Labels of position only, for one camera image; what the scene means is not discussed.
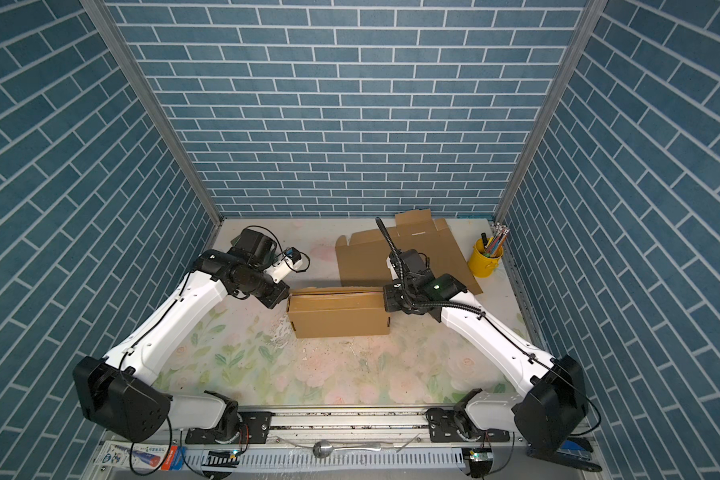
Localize metal spoon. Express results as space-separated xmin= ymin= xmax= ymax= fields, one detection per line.
xmin=275 ymin=439 xmax=421 ymax=460

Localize blue black pliers tool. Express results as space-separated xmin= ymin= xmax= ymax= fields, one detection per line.
xmin=526 ymin=438 xmax=603 ymax=473

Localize white blue product package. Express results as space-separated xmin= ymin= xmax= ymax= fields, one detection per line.
xmin=94 ymin=441 xmax=183 ymax=472

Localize cardboard box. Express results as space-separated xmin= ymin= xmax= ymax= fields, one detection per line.
xmin=287 ymin=287 xmax=390 ymax=339
xmin=335 ymin=209 xmax=482 ymax=295

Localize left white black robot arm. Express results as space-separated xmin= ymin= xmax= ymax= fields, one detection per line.
xmin=73 ymin=225 xmax=308 ymax=444

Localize yellow pen cup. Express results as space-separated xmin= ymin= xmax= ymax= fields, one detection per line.
xmin=467 ymin=240 xmax=504 ymax=278

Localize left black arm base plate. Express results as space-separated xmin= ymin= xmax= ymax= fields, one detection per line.
xmin=184 ymin=411 xmax=273 ymax=446

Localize pens in cup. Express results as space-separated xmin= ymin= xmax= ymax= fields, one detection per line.
xmin=481 ymin=224 xmax=510 ymax=258

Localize white slotted cable duct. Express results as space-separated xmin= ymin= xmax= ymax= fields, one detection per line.
xmin=184 ymin=448 xmax=466 ymax=473

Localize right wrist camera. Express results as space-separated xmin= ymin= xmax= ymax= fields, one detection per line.
xmin=386 ymin=257 xmax=399 ymax=281

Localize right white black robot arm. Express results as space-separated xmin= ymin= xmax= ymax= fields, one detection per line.
xmin=383 ymin=247 xmax=588 ymax=452

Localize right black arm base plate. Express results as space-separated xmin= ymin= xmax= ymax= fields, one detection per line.
xmin=424 ymin=407 xmax=511 ymax=443

